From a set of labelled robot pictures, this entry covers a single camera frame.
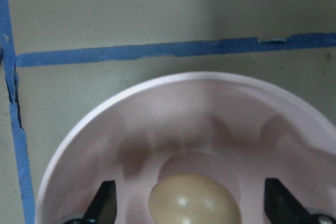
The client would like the pink bowl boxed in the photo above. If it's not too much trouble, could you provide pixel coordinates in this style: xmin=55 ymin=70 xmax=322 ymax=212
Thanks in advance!
xmin=35 ymin=72 xmax=335 ymax=223

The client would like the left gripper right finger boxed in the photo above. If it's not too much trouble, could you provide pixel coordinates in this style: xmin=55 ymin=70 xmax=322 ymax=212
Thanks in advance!
xmin=264 ymin=178 xmax=312 ymax=224

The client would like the beige egg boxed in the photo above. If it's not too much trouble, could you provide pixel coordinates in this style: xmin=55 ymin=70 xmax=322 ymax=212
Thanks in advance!
xmin=148 ymin=173 xmax=241 ymax=223

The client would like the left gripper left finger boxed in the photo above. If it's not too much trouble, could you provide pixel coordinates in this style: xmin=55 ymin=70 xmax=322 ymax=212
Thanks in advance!
xmin=82 ymin=180 xmax=117 ymax=224

